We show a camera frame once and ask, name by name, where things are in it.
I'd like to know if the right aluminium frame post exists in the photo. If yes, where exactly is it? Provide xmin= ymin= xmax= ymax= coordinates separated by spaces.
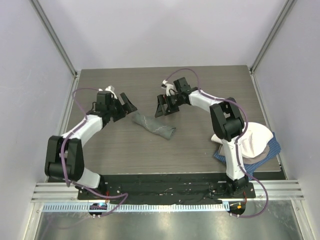
xmin=249 ymin=0 xmax=297 ymax=74

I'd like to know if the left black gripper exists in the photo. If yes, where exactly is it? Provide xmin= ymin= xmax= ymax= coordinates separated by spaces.
xmin=107 ymin=93 xmax=136 ymax=122

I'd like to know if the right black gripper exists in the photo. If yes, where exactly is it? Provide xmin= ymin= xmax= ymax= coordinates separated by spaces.
xmin=156 ymin=93 xmax=183 ymax=118

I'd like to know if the purple cable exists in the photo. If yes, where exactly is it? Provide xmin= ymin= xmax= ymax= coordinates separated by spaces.
xmin=61 ymin=87 xmax=130 ymax=217
xmin=164 ymin=68 xmax=270 ymax=218

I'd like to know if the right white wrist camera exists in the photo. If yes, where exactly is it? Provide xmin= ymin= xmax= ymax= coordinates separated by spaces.
xmin=161 ymin=80 xmax=176 ymax=96

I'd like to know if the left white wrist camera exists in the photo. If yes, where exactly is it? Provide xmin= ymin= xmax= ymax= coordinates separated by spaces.
xmin=98 ymin=85 xmax=118 ymax=99

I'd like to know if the slotted cable duct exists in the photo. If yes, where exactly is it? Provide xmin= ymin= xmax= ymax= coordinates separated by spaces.
xmin=42 ymin=202 xmax=230 ymax=213

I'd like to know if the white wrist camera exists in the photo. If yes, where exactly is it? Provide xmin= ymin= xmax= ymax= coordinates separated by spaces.
xmin=98 ymin=85 xmax=118 ymax=99
xmin=161 ymin=80 xmax=176 ymax=96

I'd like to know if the aluminium frame post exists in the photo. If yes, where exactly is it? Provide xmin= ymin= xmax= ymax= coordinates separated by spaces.
xmin=29 ymin=0 xmax=77 ymax=78
xmin=249 ymin=0 xmax=297 ymax=74

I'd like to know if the grey napkin white stitching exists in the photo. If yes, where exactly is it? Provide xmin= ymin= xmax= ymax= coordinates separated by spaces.
xmin=131 ymin=112 xmax=176 ymax=140

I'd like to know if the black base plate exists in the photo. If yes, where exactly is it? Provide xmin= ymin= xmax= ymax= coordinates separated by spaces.
xmin=46 ymin=173 xmax=256 ymax=204

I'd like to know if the white folded cloth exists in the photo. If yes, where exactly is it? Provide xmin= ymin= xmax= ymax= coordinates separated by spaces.
xmin=211 ymin=122 xmax=275 ymax=159

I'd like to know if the beige folded cloth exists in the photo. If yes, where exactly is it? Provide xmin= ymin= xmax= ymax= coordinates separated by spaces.
xmin=217 ymin=145 xmax=270 ymax=165

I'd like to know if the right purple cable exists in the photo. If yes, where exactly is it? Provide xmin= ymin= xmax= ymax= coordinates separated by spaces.
xmin=164 ymin=68 xmax=270 ymax=218

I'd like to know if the left aluminium frame post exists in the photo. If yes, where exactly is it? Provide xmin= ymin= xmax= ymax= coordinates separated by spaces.
xmin=29 ymin=0 xmax=77 ymax=78

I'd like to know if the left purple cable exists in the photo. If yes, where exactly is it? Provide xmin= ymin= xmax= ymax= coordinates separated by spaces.
xmin=61 ymin=87 xmax=130 ymax=217

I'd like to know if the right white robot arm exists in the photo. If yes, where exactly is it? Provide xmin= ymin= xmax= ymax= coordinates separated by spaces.
xmin=155 ymin=77 xmax=249 ymax=198

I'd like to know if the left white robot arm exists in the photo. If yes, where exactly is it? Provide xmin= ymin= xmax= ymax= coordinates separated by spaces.
xmin=44 ymin=90 xmax=138 ymax=200

